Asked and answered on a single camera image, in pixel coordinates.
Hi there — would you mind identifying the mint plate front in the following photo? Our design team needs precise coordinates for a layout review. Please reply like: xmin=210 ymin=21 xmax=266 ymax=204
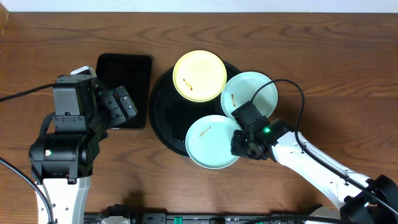
xmin=185 ymin=115 xmax=240 ymax=169

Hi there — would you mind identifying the mint plate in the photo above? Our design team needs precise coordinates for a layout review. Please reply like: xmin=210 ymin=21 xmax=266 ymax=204
xmin=185 ymin=115 xmax=240 ymax=169
xmin=221 ymin=72 xmax=278 ymax=119

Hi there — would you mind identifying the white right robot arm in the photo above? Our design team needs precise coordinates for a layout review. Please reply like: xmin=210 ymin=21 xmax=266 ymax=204
xmin=231 ymin=116 xmax=397 ymax=223

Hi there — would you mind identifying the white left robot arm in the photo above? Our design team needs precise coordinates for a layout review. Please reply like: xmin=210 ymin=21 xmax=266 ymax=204
xmin=29 ymin=74 xmax=116 ymax=223

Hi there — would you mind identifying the black rectangular tray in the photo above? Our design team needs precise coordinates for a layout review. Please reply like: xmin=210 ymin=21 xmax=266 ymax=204
xmin=96 ymin=53 xmax=152 ymax=129

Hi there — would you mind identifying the black round tray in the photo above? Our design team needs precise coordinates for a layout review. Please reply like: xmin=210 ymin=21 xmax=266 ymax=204
xmin=149 ymin=68 xmax=225 ymax=157

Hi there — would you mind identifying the mint plate right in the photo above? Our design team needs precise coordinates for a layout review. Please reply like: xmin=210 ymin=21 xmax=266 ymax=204
xmin=221 ymin=72 xmax=278 ymax=119

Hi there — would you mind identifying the yellow plate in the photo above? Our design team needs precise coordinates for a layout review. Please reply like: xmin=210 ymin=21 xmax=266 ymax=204
xmin=172 ymin=50 xmax=227 ymax=103

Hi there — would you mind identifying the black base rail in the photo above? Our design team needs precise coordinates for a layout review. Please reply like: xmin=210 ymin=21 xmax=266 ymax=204
xmin=83 ymin=204 xmax=340 ymax=224

